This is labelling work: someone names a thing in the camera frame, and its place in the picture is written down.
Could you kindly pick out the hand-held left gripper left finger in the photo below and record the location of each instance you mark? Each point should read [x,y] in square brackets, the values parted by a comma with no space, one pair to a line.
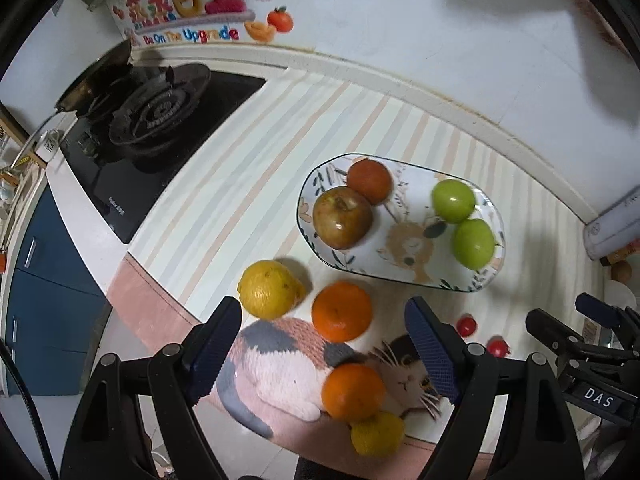
[212,355]

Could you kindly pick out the red cherry tomato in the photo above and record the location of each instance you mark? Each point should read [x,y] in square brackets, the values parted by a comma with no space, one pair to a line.
[498,346]
[466,326]

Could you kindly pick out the large yellow lemon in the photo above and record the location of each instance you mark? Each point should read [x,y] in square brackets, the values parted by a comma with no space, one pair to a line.
[270,290]

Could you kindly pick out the white cup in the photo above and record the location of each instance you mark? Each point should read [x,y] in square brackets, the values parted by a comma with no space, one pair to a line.
[47,146]

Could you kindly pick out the striped cat printed mat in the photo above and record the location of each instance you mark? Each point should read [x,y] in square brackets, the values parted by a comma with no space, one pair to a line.
[250,160]

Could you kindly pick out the red orange persimmon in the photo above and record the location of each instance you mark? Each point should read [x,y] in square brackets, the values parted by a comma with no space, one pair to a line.
[370,180]

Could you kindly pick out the colourful wall sticker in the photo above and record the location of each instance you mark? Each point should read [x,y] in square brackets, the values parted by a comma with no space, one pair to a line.
[200,5]

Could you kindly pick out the blue cabinet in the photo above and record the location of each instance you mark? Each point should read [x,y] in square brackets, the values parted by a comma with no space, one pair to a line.
[45,300]

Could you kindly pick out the orange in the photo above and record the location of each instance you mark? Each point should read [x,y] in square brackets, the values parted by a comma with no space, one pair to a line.
[354,392]
[342,311]

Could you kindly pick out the dark frying pan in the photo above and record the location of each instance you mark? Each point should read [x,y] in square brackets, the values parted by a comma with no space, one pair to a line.
[97,77]

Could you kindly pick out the green apple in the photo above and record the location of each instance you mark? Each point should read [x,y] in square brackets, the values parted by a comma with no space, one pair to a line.
[452,201]
[474,243]

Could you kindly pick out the brown egg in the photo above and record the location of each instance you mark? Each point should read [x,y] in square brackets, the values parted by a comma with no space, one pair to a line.
[621,271]

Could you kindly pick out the brown red apple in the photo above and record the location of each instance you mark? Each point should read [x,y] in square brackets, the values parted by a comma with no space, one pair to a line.
[342,220]

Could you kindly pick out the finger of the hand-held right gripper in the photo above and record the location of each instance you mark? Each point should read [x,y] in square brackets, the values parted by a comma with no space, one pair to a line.
[597,306]
[552,332]

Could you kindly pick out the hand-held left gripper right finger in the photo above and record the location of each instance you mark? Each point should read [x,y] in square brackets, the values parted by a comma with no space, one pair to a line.
[432,355]

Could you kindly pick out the black gas stove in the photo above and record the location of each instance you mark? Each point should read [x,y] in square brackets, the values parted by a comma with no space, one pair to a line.
[150,160]

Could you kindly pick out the small yellow lemon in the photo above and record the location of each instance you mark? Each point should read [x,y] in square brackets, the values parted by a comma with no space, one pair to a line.
[377,434]

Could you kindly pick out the white box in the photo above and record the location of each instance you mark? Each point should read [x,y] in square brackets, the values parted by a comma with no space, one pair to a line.
[612,232]

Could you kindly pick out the patterned oval plate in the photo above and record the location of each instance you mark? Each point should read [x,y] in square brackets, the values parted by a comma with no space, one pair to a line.
[405,260]

